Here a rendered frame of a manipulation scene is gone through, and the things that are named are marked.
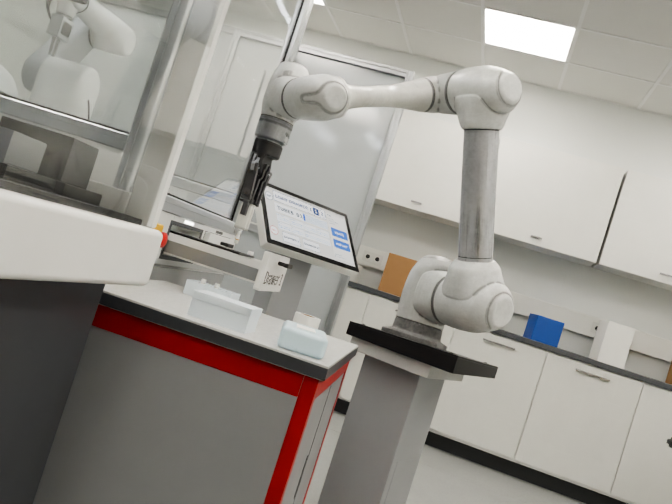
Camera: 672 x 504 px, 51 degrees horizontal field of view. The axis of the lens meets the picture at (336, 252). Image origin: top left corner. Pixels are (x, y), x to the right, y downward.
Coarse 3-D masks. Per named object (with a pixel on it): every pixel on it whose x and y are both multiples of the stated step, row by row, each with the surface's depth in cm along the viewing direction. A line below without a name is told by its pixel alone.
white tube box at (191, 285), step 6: (186, 282) 182; (192, 282) 182; (198, 282) 188; (186, 288) 182; (192, 288) 182; (198, 288) 182; (204, 288) 181; (210, 288) 181; (222, 288) 189; (222, 294) 181; (228, 294) 180; (234, 294) 183
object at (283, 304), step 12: (300, 264) 304; (288, 276) 301; (300, 276) 305; (288, 288) 302; (300, 288) 307; (252, 300) 306; (264, 300) 300; (276, 300) 300; (288, 300) 304; (264, 312) 298; (276, 312) 301; (288, 312) 305
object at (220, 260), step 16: (176, 240) 200; (192, 240) 199; (176, 256) 199; (192, 256) 198; (208, 256) 198; (224, 256) 198; (240, 256) 197; (224, 272) 197; (240, 272) 197; (256, 272) 196
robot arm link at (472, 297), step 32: (448, 96) 205; (480, 96) 195; (512, 96) 193; (480, 128) 199; (480, 160) 200; (480, 192) 201; (480, 224) 202; (480, 256) 203; (448, 288) 206; (480, 288) 200; (448, 320) 208; (480, 320) 199
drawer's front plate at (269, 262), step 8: (264, 256) 194; (272, 256) 198; (280, 256) 208; (264, 264) 194; (272, 264) 201; (264, 272) 194; (272, 272) 204; (280, 272) 215; (256, 280) 194; (280, 280) 218; (256, 288) 194; (264, 288) 200; (272, 288) 211; (280, 288) 222
